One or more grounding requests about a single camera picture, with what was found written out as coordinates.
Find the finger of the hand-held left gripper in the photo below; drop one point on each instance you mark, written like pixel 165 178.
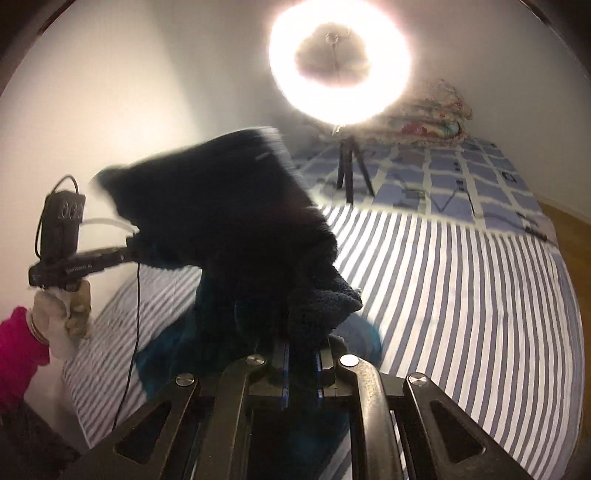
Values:
pixel 133 249

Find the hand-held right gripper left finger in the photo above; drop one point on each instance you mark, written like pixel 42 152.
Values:
pixel 277 369

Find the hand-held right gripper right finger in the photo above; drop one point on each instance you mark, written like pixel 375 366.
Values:
pixel 325 369

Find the teal plaid fleece garment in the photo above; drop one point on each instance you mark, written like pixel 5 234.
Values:
pixel 221 221

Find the person's left forearm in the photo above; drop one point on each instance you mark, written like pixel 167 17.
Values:
pixel 21 350

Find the person's left hand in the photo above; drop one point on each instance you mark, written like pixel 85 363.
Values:
pixel 55 318

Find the blue white striped bed sheet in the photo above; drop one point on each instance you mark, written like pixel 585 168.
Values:
pixel 461 323

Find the dark cloth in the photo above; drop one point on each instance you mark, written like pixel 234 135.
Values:
pixel 27 443

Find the blue checked bed sheet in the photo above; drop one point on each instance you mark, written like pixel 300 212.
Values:
pixel 438 180

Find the folded floral quilt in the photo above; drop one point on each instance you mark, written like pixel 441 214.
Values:
pixel 429 117

